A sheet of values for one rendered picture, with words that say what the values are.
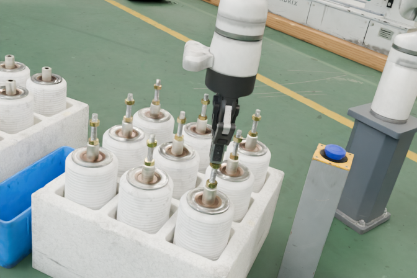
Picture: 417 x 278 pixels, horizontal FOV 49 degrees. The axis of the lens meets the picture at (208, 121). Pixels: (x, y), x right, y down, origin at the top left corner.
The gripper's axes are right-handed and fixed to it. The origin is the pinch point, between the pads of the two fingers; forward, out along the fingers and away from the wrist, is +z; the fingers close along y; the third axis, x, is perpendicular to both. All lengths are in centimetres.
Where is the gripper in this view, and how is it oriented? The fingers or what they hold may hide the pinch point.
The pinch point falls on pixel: (217, 149)
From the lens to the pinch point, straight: 73.8
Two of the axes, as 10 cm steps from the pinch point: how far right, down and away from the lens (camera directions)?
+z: -1.5, 8.9, 4.2
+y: -0.2, -4.3, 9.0
